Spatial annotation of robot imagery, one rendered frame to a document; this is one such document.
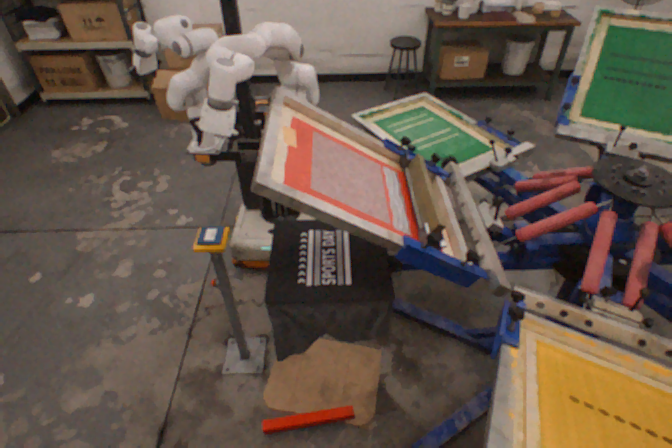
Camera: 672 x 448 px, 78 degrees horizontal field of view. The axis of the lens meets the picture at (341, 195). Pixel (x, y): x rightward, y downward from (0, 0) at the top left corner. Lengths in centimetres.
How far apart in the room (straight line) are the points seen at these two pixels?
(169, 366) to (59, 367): 62
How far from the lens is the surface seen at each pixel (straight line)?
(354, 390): 244
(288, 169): 129
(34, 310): 335
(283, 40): 152
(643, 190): 180
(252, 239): 280
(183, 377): 265
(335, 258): 172
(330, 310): 165
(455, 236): 156
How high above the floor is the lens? 222
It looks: 39 degrees down
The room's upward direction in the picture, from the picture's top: straight up
